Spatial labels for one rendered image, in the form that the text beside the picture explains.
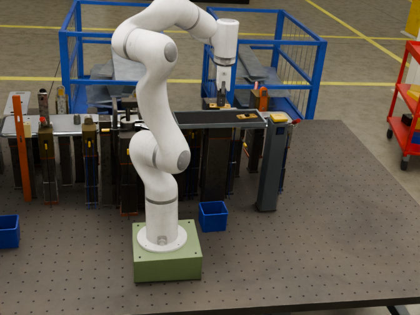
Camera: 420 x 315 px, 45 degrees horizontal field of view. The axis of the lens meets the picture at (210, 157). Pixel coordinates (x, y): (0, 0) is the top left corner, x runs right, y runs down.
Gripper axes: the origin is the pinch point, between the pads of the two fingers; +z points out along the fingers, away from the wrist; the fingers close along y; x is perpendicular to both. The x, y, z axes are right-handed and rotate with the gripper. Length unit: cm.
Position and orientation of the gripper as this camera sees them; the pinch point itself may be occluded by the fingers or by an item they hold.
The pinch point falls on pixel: (220, 99)
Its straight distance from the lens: 202.7
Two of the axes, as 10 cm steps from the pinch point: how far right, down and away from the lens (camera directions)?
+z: -0.7, 8.8, 4.7
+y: -0.4, -4.7, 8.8
